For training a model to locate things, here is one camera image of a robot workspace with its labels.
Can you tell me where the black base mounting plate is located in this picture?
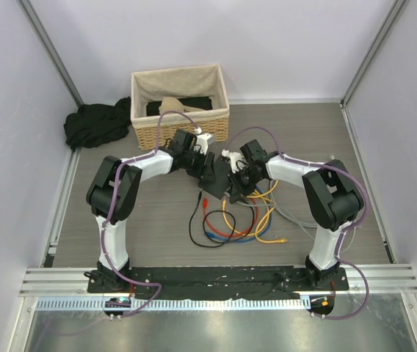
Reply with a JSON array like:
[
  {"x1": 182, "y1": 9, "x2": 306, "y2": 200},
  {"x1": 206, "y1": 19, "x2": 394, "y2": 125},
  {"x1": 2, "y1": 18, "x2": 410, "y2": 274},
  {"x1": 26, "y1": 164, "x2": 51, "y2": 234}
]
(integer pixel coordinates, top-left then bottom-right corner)
[{"x1": 87, "y1": 265, "x2": 349, "y2": 300}]

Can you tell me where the wicker basket with liner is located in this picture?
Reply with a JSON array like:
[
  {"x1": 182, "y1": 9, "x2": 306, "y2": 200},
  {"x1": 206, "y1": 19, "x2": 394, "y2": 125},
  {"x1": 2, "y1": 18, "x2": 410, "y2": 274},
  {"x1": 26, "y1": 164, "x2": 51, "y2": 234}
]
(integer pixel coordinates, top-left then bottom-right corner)
[{"x1": 130, "y1": 65, "x2": 230, "y2": 150}]

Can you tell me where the beige object in basket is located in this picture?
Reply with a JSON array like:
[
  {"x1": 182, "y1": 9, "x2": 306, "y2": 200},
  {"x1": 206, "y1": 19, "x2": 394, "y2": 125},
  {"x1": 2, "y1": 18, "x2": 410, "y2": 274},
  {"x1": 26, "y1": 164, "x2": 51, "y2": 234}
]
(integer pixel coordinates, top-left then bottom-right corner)
[{"x1": 159, "y1": 97, "x2": 206, "y2": 114}]

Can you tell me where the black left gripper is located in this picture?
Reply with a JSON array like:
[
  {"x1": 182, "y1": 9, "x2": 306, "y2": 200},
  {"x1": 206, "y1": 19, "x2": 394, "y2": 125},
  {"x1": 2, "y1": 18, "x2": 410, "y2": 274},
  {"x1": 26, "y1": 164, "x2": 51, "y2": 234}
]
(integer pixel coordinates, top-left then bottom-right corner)
[{"x1": 184, "y1": 149, "x2": 217, "y2": 184}]

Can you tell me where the black ethernet cable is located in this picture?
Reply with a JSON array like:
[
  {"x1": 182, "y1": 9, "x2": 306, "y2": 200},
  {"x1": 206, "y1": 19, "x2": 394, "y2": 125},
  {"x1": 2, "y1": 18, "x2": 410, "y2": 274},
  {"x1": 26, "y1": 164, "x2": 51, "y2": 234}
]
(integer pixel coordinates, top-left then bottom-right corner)
[{"x1": 189, "y1": 190, "x2": 237, "y2": 249}]

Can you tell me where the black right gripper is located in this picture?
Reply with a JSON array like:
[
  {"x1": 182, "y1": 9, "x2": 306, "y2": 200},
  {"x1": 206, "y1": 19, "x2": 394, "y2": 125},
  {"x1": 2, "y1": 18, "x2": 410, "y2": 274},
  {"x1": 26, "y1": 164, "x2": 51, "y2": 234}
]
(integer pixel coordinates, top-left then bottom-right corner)
[{"x1": 227, "y1": 166, "x2": 264, "y2": 202}]

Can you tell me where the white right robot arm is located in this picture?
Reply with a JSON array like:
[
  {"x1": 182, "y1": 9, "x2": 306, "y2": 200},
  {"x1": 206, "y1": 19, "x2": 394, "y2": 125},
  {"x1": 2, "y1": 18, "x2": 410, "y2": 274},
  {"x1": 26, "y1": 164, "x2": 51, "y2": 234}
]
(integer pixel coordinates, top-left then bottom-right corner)
[{"x1": 222, "y1": 139, "x2": 364, "y2": 290}]

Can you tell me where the long grey ethernet cable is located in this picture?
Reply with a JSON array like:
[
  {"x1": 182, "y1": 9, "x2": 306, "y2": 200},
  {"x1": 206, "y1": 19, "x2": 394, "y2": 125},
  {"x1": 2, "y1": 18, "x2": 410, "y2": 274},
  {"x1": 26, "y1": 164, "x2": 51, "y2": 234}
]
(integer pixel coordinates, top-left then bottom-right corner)
[{"x1": 241, "y1": 155, "x2": 356, "y2": 250}]

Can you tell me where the black network switch box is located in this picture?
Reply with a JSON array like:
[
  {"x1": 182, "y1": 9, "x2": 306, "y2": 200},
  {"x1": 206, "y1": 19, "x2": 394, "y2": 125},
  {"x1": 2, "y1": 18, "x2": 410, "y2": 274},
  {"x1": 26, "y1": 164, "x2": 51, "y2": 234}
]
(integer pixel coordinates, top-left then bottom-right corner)
[{"x1": 197, "y1": 155, "x2": 231, "y2": 199}]

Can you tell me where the black cloth pile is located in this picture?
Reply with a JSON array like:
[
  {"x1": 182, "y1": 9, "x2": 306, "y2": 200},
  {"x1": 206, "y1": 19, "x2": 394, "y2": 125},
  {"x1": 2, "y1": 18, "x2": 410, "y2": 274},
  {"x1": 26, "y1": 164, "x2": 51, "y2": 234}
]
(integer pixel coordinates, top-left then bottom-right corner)
[{"x1": 63, "y1": 97, "x2": 131, "y2": 150}]

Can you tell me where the blue ethernet cable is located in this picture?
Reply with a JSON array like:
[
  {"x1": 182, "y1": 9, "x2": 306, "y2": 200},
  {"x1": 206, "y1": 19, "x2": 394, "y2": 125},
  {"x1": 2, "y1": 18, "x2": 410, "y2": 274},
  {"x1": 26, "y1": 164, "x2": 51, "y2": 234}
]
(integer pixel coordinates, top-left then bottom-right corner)
[{"x1": 203, "y1": 205, "x2": 272, "y2": 243}]

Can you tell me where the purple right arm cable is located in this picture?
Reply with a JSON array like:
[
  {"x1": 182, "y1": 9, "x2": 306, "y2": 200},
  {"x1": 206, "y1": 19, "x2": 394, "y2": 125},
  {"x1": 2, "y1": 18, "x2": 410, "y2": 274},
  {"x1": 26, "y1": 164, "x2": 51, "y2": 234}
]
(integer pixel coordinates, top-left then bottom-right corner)
[{"x1": 226, "y1": 127, "x2": 369, "y2": 320}]

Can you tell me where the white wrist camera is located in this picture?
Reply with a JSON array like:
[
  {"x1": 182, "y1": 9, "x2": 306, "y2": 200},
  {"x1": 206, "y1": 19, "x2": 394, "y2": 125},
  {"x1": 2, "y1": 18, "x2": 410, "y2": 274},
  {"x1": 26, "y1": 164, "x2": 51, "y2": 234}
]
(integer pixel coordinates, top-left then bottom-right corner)
[
  {"x1": 195, "y1": 128, "x2": 215, "y2": 155},
  {"x1": 222, "y1": 150, "x2": 247, "y2": 174}
]

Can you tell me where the black cloth in basket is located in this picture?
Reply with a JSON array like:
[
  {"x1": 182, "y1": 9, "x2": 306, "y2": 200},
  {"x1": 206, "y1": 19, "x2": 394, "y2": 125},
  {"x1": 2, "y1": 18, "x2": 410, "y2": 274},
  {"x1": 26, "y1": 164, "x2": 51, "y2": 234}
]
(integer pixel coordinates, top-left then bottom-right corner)
[{"x1": 145, "y1": 97, "x2": 212, "y2": 116}]

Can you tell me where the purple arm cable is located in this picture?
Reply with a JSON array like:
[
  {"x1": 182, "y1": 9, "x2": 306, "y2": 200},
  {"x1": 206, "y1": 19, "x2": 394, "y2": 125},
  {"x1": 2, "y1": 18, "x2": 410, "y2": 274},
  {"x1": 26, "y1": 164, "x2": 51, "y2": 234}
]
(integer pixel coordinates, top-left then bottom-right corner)
[
  {"x1": 226, "y1": 127, "x2": 369, "y2": 320},
  {"x1": 100, "y1": 111, "x2": 204, "y2": 318}
]

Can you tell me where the aluminium front rail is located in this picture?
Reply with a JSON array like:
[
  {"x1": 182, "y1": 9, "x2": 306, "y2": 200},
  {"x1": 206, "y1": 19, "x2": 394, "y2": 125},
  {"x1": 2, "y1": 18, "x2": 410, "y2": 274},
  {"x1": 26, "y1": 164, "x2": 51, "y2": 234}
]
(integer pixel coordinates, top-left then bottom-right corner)
[{"x1": 20, "y1": 264, "x2": 417, "y2": 310}]

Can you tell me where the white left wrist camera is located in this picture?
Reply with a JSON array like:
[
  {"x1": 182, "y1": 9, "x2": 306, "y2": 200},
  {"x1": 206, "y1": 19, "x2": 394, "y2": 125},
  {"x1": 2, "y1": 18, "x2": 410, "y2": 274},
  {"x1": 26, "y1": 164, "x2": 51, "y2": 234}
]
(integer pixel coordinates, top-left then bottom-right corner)
[{"x1": 195, "y1": 128, "x2": 215, "y2": 155}]

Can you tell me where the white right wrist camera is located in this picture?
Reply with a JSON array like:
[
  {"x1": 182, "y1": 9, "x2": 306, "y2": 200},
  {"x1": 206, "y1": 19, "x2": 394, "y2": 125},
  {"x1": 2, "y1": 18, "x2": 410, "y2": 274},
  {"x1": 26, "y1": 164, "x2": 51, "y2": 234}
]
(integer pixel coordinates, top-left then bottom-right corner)
[{"x1": 222, "y1": 150, "x2": 247, "y2": 174}]

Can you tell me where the yellow ethernet cable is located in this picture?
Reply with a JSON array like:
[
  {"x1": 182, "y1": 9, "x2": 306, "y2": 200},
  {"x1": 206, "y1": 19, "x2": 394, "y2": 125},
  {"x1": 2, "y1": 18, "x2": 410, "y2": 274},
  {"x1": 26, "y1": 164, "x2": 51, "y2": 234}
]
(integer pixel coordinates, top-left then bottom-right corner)
[
  {"x1": 254, "y1": 194, "x2": 289, "y2": 245},
  {"x1": 222, "y1": 199, "x2": 253, "y2": 235},
  {"x1": 247, "y1": 179, "x2": 279, "y2": 201}
]

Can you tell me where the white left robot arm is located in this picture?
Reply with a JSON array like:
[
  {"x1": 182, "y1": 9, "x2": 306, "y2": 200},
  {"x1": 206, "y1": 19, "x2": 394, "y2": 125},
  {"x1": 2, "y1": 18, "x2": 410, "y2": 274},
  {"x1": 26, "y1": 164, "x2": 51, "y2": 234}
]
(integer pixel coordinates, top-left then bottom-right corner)
[{"x1": 86, "y1": 128, "x2": 215, "y2": 293}]

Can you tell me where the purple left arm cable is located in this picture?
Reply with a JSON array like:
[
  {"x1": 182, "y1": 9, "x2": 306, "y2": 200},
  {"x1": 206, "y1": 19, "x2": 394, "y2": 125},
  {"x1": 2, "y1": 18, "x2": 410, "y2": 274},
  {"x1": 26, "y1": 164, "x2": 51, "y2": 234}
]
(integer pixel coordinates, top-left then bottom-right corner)
[{"x1": 100, "y1": 111, "x2": 204, "y2": 318}]

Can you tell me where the red ethernet cable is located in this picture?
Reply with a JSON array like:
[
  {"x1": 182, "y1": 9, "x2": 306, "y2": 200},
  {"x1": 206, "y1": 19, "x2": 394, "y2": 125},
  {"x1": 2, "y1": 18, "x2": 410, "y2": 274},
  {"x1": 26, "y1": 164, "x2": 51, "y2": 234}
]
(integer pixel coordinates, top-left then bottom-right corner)
[{"x1": 200, "y1": 198, "x2": 261, "y2": 236}]

